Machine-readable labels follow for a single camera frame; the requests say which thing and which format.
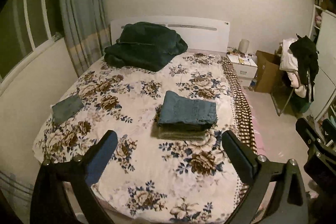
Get blue denim jeans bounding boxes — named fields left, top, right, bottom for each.
left=158, top=90, right=218, bottom=130

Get chair with clothes pile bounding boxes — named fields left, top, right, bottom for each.
left=271, top=37, right=312, bottom=115

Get black garment on chair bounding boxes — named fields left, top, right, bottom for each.
left=289, top=35, right=319, bottom=102

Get brown cardboard box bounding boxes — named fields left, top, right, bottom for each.
left=254, top=51, right=280, bottom=93

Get small grey folded cloth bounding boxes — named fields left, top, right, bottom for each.
left=51, top=94, right=84, bottom=126

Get white nightstand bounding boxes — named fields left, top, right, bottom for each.
left=227, top=54, right=257, bottom=88

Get folded dark jeans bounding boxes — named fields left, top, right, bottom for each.
left=158, top=123, right=213, bottom=132

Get cylindrical beige lamp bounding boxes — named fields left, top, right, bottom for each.
left=238, top=39, right=249, bottom=54

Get folded grey knit garment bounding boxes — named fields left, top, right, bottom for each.
left=158, top=128, right=208, bottom=141

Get floral bed blanket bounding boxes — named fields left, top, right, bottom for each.
left=33, top=53, right=256, bottom=223

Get white bed headboard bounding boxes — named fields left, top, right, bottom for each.
left=110, top=16, right=231, bottom=53

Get dark green fleece blanket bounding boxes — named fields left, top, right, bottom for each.
left=104, top=22, right=188, bottom=72

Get grey striped curtain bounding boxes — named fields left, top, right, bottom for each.
left=60, top=0, right=111, bottom=76

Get window frame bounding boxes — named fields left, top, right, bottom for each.
left=1, top=0, right=63, bottom=92

